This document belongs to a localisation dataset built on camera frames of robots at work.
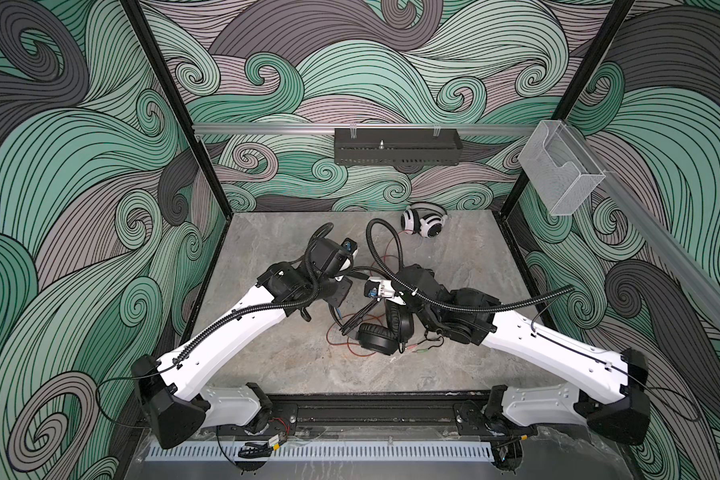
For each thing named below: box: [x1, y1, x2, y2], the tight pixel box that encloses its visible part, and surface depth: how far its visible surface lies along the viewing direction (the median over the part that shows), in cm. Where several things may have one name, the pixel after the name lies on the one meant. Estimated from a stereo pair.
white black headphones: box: [401, 201, 448, 238], surface depth 109 cm
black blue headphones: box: [339, 299, 414, 356], surface depth 65 cm
